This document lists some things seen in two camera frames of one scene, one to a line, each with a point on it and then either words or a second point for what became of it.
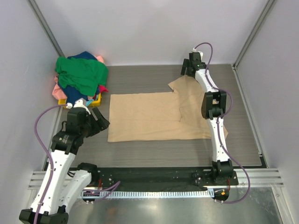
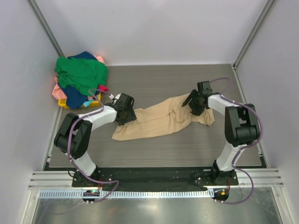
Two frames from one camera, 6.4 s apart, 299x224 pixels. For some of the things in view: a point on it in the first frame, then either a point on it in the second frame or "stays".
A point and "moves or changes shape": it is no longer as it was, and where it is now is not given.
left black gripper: [103, 123] → [131, 117]
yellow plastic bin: [63, 101] stays
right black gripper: [186, 64] → [193, 95]
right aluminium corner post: [261, 16] stays
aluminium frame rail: [261, 178] stays
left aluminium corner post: [45, 26] stays
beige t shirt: [161, 116] moves or changes shape
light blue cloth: [88, 102] stays
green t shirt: [82, 76] stays
